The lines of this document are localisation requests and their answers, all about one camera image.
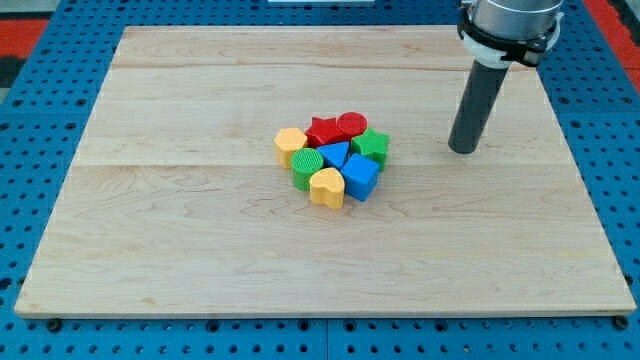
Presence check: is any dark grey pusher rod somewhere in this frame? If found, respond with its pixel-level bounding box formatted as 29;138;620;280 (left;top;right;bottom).
448;60;508;154

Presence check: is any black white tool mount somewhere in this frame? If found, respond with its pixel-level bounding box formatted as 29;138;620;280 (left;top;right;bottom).
457;8;564;69

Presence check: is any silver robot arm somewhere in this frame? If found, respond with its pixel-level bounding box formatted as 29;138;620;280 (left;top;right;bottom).
448;0;563;154

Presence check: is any yellow heart block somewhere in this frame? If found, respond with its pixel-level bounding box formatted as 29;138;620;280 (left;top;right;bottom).
309;167;345;210

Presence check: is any green star block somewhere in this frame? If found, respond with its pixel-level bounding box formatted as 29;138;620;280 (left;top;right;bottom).
351;128;390;171

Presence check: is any red cylinder block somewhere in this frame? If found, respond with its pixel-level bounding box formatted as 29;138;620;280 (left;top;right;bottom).
336;112;368;140

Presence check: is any blue cube block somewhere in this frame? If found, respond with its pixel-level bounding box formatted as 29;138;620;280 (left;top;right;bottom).
340;153;380;201

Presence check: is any blue triangle block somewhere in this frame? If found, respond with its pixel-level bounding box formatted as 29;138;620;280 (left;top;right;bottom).
316;142;350;170

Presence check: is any red star block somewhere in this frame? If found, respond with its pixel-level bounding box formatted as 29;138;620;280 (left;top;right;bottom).
305;117;346;148

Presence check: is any green cylinder block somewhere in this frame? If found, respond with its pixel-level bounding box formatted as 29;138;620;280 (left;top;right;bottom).
291;148;324;191

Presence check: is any yellow hexagon block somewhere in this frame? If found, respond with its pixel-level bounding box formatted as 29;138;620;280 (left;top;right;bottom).
273;128;308;169

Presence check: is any wooden board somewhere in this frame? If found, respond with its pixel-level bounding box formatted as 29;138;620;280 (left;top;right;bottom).
15;26;636;319

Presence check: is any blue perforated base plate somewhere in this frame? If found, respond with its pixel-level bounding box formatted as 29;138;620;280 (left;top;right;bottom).
1;0;639;359

